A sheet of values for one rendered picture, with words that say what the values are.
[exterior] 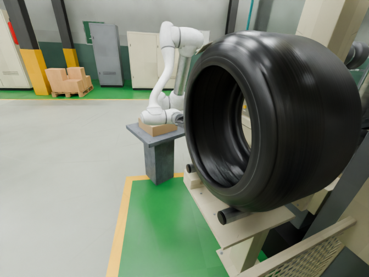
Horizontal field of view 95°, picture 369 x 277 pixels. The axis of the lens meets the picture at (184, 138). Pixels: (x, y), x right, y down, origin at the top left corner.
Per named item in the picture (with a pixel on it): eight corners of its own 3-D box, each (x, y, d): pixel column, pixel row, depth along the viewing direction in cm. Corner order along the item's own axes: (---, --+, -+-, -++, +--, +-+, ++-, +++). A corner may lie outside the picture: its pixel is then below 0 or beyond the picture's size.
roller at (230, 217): (300, 193, 66) (294, 200, 69) (290, 184, 69) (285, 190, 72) (225, 221, 54) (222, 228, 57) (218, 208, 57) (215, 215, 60)
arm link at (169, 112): (184, 125, 122) (166, 126, 117) (177, 120, 136) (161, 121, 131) (184, 110, 119) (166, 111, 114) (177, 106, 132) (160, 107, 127)
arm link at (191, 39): (165, 104, 181) (184, 103, 187) (168, 115, 172) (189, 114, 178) (174, 22, 121) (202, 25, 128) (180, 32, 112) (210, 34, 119)
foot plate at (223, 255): (242, 239, 143) (243, 237, 142) (267, 273, 121) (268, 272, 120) (216, 251, 133) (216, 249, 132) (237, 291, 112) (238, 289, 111)
